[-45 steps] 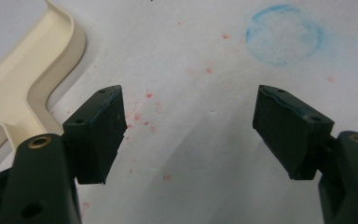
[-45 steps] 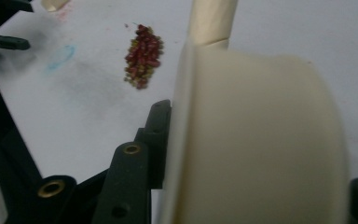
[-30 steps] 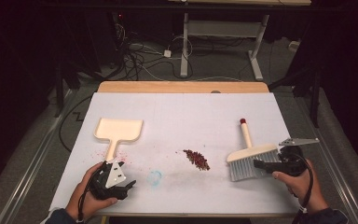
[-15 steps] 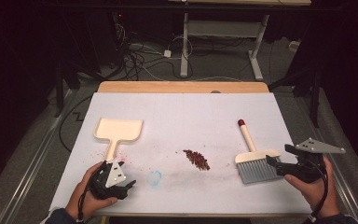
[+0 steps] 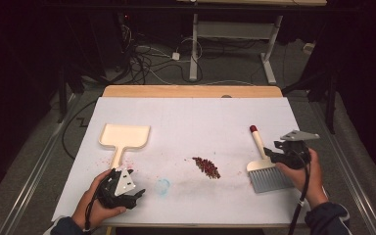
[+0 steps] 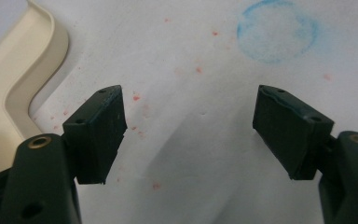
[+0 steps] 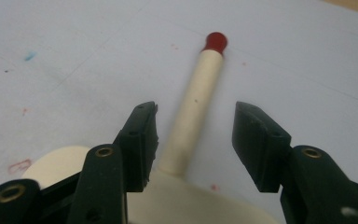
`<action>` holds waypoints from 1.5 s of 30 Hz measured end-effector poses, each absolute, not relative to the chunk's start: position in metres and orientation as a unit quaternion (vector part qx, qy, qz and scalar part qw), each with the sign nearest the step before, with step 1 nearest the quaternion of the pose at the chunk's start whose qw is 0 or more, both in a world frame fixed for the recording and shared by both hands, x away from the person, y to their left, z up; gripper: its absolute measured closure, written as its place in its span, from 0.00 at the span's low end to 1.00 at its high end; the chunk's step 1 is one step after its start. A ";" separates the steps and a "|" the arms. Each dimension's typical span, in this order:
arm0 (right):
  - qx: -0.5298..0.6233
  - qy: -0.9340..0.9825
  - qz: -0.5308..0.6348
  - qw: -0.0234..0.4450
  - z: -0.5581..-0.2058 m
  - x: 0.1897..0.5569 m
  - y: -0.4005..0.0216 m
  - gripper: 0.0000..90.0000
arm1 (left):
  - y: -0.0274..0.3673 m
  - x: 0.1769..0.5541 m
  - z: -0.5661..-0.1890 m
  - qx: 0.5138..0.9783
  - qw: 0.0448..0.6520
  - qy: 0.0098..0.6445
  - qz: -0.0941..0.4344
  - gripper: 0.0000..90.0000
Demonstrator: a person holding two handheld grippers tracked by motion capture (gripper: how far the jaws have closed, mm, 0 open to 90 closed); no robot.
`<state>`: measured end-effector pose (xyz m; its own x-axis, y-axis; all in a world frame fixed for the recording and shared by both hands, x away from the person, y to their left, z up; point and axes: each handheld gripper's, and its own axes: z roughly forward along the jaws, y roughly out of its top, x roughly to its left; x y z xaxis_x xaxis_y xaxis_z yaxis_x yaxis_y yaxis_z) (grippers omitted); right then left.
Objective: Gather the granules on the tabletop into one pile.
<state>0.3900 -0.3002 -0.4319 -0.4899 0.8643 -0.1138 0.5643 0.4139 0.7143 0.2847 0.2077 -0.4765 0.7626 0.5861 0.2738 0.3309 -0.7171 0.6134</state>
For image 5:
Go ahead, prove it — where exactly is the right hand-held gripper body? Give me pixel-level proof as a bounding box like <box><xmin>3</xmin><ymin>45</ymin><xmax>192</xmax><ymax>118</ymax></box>
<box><xmin>273</xmin><ymin>129</ymin><xmax>321</xmax><ymax>170</ymax></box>

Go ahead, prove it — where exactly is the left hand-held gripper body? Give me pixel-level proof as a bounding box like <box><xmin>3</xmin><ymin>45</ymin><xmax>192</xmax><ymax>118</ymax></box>
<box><xmin>96</xmin><ymin>167</ymin><xmax>138</xmax><ymax>210</ymax></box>

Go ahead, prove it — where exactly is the cream brush with grey bristles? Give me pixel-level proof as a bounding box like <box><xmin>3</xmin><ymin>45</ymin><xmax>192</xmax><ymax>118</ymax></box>
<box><xmin>246</xmin><ymin>124</ymin><xmax>296</xmax><ymax>194</ymax></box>

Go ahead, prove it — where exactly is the cream plastic dustpan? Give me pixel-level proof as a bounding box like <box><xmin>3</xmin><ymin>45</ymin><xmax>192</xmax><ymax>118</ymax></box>
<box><xmin>98</xmin><ymin>122</ymin><xmax>152</xmax><ymax>170</ymax></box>

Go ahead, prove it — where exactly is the pile of red beans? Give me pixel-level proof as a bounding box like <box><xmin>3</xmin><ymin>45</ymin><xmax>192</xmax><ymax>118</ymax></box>
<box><xmin>191</xmin><ymin>156</ymin><xmax>222</xmax><ymax>180</ymax></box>

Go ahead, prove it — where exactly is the person's right hand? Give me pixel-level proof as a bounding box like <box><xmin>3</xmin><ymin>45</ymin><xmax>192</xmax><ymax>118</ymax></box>
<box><xmin>275</xmin><ymin>148</ymin><xmax>329</xmax><ymax>210</ymax></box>

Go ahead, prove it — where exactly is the person's left hand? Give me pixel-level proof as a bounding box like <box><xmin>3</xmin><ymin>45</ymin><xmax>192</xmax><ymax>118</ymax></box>
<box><xmin>71</xmin><ymin>169</ymin><xmax>127</xmax><ymax>231</ymax></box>

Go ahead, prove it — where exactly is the black metal stand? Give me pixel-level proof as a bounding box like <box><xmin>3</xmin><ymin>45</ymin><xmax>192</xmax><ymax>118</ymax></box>
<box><xmin>282</xmin><ymin>63</ymin><xmax>339</xmax><ymax>135</ymax></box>
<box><xmin>56</xmin><ymin>62</ymin><xmax>86</xmax><ymax>124</ymax></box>

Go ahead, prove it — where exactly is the white board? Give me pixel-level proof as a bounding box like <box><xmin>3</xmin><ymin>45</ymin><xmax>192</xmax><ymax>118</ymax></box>
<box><xmin>52</xmin><ymin>96</ymin><xmax>338</xmax><ymax>227</ymax></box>

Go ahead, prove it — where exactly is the wooden table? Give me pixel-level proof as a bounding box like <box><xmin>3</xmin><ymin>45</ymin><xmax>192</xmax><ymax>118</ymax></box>
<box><xmin>101</xmin><ymin>84</ymin><xmax>284</xmax><ymax>99</ymax></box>

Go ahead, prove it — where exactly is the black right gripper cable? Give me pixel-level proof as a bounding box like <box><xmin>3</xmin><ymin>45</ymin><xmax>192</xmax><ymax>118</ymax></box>
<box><xmin>287</xmin><ymin>151</ymin><xmax>312</xmax><ymax>235</ymax></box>

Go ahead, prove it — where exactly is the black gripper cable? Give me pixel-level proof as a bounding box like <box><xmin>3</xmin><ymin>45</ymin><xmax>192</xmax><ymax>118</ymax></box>
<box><xmin>287</xmin><ymin>151</ymin><xmax>312</xmax><ymax>235</ymax></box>
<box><xmin>83</xmin><ymin>191</ymin><xmax>102</xmax><ymax>235</ymax></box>

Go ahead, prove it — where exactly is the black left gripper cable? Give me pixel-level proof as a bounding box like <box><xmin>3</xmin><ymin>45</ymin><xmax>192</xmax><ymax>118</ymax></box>
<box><xmin>83</xmin><ymin>191</ymin><xmax>102</xmax><ymax>235</ymax></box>

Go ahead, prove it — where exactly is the metal floor rail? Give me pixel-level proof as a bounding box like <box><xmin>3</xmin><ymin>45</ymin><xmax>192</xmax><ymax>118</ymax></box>
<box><xmin>0</xmin><ymin>92</ymin><xmax>79</xmax><ymax>235</ymax></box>
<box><xmin>309</xmin><ymin>101</ymin><xmax>376</xmax><ymax>235</ymax></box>

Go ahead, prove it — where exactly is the black floor cable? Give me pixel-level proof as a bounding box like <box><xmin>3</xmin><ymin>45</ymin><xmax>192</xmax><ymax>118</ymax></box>
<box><xmin>61</xmin><ymin>98</ymin><xmax>98</xmax><ymax>161</ymax></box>

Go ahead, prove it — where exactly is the tangle of floor cables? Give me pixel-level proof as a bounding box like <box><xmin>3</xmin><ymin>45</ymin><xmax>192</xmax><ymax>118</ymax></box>
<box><xmin>117</xmin><ymin>13</ymin><xmax>207</xmax><ymax>86</ymax></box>

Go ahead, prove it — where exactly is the white metal desk frame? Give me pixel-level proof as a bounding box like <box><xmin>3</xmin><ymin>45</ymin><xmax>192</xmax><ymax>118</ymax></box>
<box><xmin>175</xmin><ymin>0</ymin><xmax>328</xmax><ymax>85</ymax></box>

